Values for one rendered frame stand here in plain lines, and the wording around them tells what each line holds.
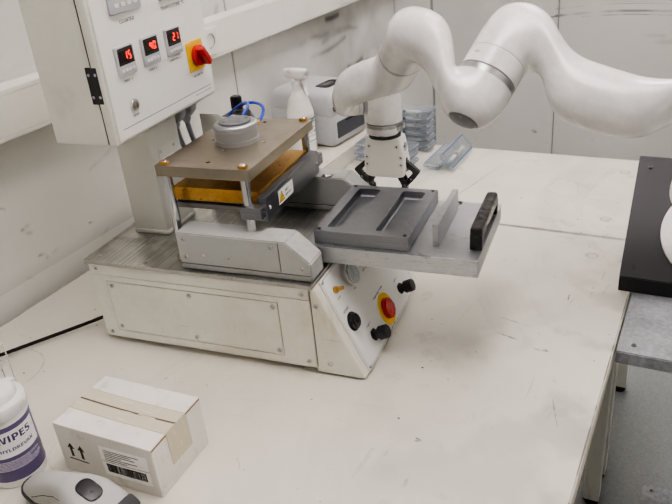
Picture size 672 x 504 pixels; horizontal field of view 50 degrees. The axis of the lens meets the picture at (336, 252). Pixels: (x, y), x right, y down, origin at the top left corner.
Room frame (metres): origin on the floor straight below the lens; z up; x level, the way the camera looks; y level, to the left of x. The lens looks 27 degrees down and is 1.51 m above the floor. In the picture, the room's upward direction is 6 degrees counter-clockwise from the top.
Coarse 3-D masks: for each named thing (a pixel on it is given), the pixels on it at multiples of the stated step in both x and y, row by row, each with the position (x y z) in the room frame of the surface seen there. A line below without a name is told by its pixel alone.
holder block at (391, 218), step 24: (360, 192) 1.24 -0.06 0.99; (384, 192) 1.21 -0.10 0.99; (408, 192) 1.20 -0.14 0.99; (432, 192) 1.19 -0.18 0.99; (336, 216) 1.13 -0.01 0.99; (360, 216) 1.12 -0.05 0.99; (384, 216) 1.11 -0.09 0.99; (408, 216) 1.13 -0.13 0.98; (336, 240) 1.07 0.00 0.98; (360, 240) 1.05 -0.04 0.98; (384, 240) 1.03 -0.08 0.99; (408, 240) 1.02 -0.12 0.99
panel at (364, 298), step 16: (336, 272) 1.08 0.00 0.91; (368, 272) 1.16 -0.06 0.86; (384, 272) 1.20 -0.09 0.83; (400, 272) 1.25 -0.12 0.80; (336, 288) 1.04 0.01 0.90; (352, 288) 1.09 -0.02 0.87; (368, 288) 1.13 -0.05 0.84; (384, 288) 1.17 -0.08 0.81; (336, 304) 1.03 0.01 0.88; (352, 304) 1.06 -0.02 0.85; (368, 304) 1.10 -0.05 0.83; (400, 304) 1.18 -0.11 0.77; (368, 320) 1.07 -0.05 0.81; (384, 320) 1.11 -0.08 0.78; (352, 336) 1.01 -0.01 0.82; (368, 336) 1.05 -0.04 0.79; (368, 352) 1.02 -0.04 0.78; (368, 368) 1.00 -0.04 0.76
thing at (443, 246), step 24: (456, 192) 1.15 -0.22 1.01; (432, 216) 1.14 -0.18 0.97; (456, 216) 1.13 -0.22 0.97; (312, 240) 1.09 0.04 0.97; (432, 240) 1.05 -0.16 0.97; (456, 240) 1.04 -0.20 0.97; (360, 264) 1.04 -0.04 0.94; (384, 264) 1.02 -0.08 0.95; (408, 264) 1.01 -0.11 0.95; (432, 264) 0.99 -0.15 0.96; (456, 264) 0.97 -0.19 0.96; (480, 264) 0.98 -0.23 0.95
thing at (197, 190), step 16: (288, 160) 1.26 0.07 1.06; (256, 176) 1.19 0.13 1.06; (272, 176) 1.18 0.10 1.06; (176, 192) 1.18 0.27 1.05; (192, 192) 1.17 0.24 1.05; (208, 192) 1.15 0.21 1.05; (224, 192) 1.14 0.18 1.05; (240, 192) 1.13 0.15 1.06; (256, 192) 1.12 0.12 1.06; (208, 208) 1.16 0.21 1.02; (224, 208) 1.14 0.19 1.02
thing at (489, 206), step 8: (488, 192) 1.13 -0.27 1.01; (488, 200) 1.10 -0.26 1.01; (496, 200) 1.11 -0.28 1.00; (480, 208) 1.07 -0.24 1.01; (488, 208) 1.07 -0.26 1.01; (496, 208) 1.12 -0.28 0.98; (480, 216) 1.04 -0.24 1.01; (488, 216) 1.04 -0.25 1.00; (472, 224) 1.02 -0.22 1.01; (480, 224) 1.01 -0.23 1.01; (488, 224) 1.05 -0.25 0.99; (472, 232) 1.00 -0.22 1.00; (480, 232) 1.00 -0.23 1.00; (472, 240) 1.00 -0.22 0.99; (480, 240) 0.99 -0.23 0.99; (472, 248) 1.00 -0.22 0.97; (480, 248) 0.99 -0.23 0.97
